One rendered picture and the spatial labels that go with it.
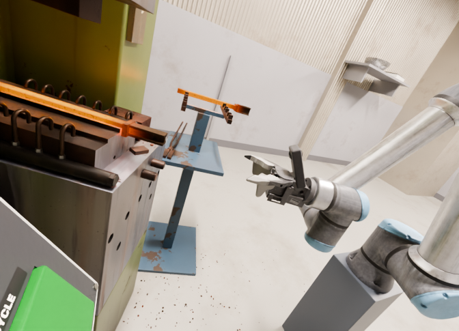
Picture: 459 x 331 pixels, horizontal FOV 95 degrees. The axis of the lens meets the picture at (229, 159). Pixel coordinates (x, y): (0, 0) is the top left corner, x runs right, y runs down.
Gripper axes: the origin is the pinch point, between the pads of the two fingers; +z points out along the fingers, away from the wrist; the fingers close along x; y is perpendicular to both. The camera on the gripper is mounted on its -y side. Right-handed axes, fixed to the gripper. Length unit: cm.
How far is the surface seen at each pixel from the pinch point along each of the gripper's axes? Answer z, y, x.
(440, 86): -383, -114, 398
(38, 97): 54, -1, -1
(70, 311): 17.3, -0.9, -42.3
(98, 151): 33.0, 2.8, -11.3
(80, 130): 39.2, 1.0, -7.9
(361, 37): -164, -123, 335
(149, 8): 33.0, -27.6, 4.2
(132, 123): 31.4, -1.2, -0.1
